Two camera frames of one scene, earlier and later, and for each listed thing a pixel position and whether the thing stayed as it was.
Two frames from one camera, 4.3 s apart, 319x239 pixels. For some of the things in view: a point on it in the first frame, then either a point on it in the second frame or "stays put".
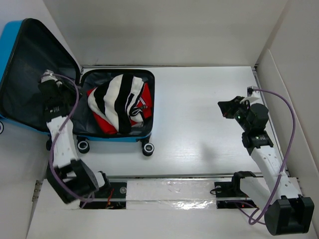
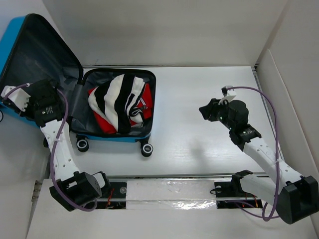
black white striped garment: (113, 100) stays put
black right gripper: (227, 107) -> (211, 109)
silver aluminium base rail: (215, 191) stays put
